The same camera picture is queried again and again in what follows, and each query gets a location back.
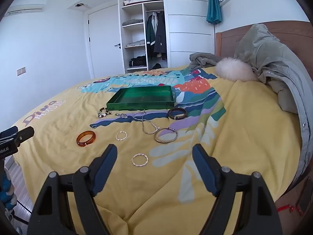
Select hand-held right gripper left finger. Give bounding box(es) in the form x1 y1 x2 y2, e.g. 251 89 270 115
28 144 118 235

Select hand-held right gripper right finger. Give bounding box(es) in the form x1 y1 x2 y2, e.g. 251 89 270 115
192 144 280 235

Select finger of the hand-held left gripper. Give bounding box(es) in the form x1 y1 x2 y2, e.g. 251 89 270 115
13 127 35 148
0 126 19 140

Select amber bangle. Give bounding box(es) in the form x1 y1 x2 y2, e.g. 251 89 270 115
76 130 96 147

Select brown beaded bracelet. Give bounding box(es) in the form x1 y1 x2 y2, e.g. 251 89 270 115
97 107 112 118

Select silver chain necklace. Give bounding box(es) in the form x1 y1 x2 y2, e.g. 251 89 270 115
132 110 160 135
154 127 178 144

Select dark brown bangle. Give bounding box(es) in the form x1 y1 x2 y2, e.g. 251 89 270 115
168 108 188 120

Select green tray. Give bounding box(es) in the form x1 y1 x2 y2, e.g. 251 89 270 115
106 86 175 111

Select blue white fabric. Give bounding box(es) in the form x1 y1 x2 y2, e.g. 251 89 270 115
0 160 18 212

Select yellow printed duvet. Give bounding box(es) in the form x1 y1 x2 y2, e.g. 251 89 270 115
12 67 304 235

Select red ribbon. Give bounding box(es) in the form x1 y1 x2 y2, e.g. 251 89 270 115
277 202 304 213

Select white fluffy pillow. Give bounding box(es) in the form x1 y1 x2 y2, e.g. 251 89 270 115
215 57 258 82

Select grey crumpled cloth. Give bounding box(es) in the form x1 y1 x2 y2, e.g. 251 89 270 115
189 52 222 71

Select pile of black clothes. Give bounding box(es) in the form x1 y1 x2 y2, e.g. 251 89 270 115
129 56 148 68

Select white door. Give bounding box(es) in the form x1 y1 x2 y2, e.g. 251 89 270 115
87 5 123 80

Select white air conditioner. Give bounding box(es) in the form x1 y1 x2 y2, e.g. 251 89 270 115
5 0 46 16

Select wooden headboard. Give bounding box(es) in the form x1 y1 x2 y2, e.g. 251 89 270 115
215 20 313 79

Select grey-green padded jacket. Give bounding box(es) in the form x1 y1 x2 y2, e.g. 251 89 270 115
234 23 313 184

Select hanging green white jacket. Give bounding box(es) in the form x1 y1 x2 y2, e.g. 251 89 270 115
146 12 158 60

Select hanging black coat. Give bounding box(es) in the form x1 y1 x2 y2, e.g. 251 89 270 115
154 11 167 54

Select white wardrobe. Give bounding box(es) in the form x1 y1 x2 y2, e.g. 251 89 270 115
118 0 216 74

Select folded grey clothes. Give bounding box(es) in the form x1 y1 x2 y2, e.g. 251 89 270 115
122 19 144 26

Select teal curtain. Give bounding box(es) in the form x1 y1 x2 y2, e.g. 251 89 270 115
206 0 222 25

